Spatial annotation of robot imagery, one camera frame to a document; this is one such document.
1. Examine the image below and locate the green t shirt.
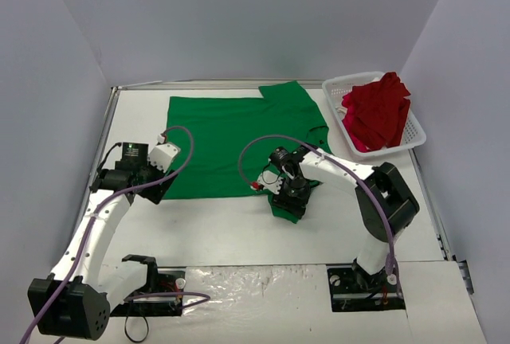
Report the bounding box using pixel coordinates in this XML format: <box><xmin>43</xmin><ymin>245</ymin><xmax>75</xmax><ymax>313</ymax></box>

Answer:
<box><xmin>164</xmin><ymin>81</ymin><xmax>331</xmax><ymax>200</ymax></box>

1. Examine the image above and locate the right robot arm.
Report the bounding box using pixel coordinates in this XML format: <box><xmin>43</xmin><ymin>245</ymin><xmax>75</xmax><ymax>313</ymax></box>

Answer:
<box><xmin>257</xmin><ymin>146</ymin><xmax>420</xmax><ymax>291</ymax></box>

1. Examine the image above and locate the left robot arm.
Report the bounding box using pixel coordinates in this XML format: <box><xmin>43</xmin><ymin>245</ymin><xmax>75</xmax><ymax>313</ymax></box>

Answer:
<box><xmin>28</xmin><ymin>142</ymin><xmax>180</xmax><ymax>340</ymax></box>

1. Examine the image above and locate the white plastic basket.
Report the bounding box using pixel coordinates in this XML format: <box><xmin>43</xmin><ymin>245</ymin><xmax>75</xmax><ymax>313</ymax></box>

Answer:
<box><xmin>322</xmin><ymin>71</ymin><xmax>426</xmax><ymax>161</ymax></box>

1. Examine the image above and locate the red t shirt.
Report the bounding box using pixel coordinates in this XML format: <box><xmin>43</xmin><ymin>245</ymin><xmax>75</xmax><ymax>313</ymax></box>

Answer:
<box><xmin>342</xmin><ymin>72</ymin><xmax>411</xmax><ymax>151</ymax></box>

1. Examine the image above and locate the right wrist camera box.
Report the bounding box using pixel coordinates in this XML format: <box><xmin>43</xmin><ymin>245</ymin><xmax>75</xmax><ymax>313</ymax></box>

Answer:
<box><xmin>250</xmin><ymin>170</ymin><xmax>284</xmax><ymax>194</ymax></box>

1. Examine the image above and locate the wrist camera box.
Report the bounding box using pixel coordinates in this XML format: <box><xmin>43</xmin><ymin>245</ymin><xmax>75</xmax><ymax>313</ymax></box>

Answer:
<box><xmin>250</xmin><ymin>170</ymin><xmax>284</xmax><ymax>194</ymax></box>
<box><xmin>147</xmin><ymin>143</ymin><xmax>181</xmax><ymax>173</ymax></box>

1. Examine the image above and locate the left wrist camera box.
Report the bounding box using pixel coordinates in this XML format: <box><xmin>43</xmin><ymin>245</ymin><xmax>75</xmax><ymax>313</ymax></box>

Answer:
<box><xmin>147</xmin><ymin>143</ymin><xmax>181</xmax><ymax>173</ymax></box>

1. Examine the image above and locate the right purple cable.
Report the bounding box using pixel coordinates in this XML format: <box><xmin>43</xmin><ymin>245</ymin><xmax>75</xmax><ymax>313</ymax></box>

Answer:
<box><xmin>237</xmin><ymin>133</ymin><xmax>401</xmax><ymax>296</ymax></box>

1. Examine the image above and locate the purple cable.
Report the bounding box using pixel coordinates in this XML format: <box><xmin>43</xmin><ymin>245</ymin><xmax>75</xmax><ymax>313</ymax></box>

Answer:
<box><xmin>237</xmin><ymin>133</ymin><xmax>401</xmax><ymax>296</ymax></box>
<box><xmin>18</xmin><ymin>125</ymin><xmax>212</xmax><ymax>344</ymax></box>

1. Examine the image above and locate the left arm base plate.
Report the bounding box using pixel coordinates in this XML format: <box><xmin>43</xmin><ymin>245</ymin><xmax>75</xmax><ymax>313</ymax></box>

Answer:
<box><xmin>111</xmin><ymin>268</ymin><xmax>186</xmax><ymax>318</ymax></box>

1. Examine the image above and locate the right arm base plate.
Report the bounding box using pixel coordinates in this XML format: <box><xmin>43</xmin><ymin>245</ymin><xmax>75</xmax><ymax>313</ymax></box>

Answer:
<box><xmin>327</xmin><ymin>264</ymin><xmax>406</xmax><ymax>313</ymax></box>

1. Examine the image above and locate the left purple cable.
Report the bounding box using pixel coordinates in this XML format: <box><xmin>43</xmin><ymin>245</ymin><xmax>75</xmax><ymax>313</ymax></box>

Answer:
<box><xmin>18</xmin><ymin>125</ymin><xmax>212</xmax><ymax>344</ymax></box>

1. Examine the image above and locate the thin black cable loop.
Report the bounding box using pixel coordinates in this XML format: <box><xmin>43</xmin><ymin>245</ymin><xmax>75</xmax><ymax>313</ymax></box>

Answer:
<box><xmin>124</xmin><ymin>295</ymin><xmax>150</xmax><ymax>342</ymax></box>

